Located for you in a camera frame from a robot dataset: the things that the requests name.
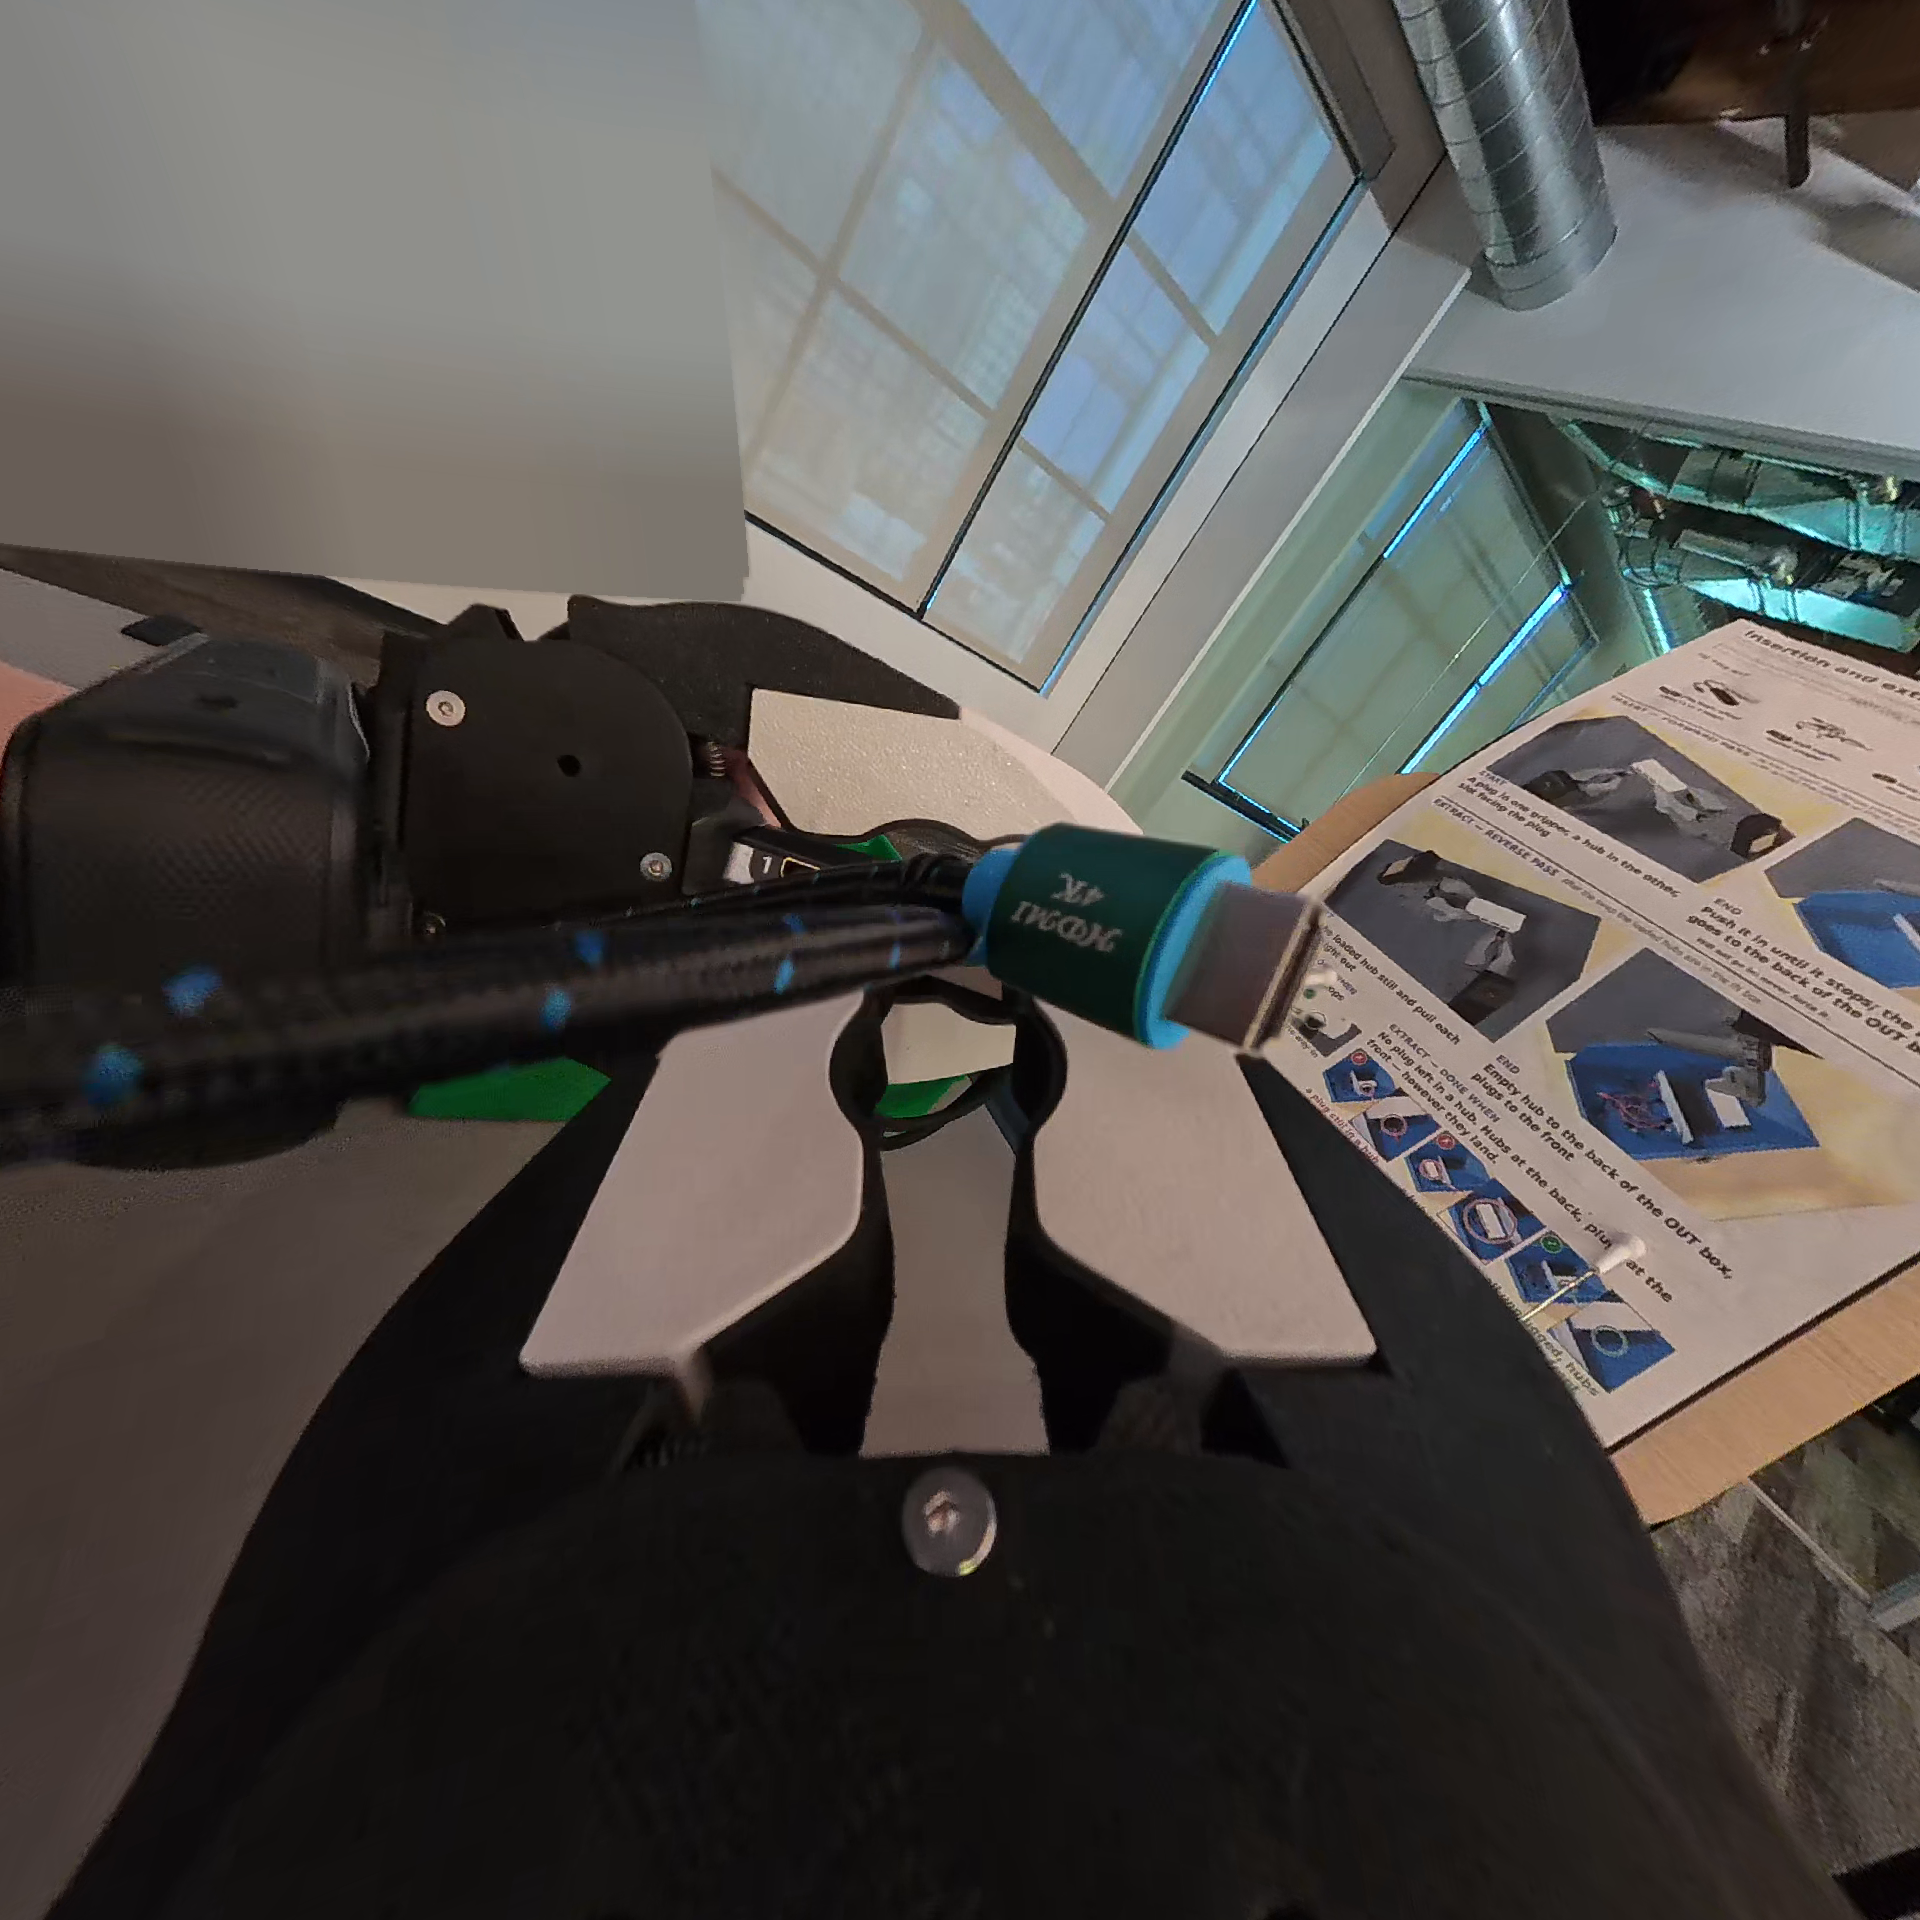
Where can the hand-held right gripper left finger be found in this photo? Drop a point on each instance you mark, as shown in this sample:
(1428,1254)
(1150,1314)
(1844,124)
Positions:
(707,1229)

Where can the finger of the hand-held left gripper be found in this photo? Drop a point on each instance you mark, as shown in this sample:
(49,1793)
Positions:
(961,765)

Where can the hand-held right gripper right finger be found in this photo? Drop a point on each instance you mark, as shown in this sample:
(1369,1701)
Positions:
(1201,1201)

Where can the green plastic bin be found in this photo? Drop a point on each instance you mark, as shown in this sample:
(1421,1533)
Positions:
(497,1096)

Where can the instruction sheet on wooden board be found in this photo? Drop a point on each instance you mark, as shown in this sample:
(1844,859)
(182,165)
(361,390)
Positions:
(1621,990)

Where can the black sign stand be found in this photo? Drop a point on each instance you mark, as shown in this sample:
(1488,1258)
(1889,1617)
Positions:
(361,270)

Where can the silver ventilation ducts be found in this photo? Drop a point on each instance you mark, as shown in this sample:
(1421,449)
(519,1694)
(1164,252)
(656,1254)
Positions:
(1500,134)

